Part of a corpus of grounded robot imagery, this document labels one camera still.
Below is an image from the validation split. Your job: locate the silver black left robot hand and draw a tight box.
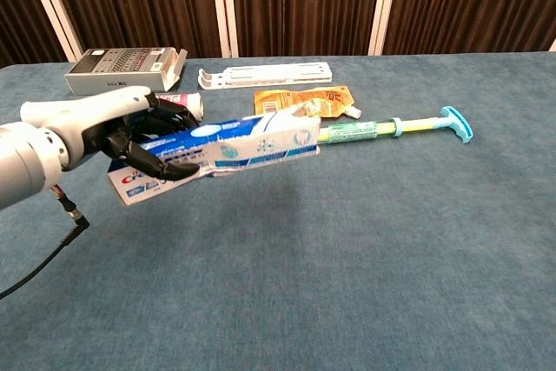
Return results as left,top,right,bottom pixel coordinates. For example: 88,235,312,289
19,85,202,182

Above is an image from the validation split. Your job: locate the blue white toothpaste box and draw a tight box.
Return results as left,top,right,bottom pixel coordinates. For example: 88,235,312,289
107,103,322,207

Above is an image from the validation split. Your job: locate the grey open cardboard box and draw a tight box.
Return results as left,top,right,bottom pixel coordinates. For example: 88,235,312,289
63,46,189,96

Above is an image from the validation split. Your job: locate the white plastic wrap roll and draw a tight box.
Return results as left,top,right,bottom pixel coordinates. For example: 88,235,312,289
154,91,205,123

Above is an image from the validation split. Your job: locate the white folding plastic stand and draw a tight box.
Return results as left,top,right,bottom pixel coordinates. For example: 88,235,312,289
197,61,334,92

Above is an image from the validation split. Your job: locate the orange spout pouch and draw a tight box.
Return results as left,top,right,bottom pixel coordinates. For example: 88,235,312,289
253,85,362,123

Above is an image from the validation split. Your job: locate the teal felt table cover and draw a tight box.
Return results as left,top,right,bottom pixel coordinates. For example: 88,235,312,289
0,50,556,371

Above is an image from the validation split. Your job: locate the blue green toy pump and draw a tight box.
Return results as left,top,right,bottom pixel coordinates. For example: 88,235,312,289
316,105,474,146

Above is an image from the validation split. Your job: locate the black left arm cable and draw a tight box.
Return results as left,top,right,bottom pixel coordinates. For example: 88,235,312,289
0,186,91,301

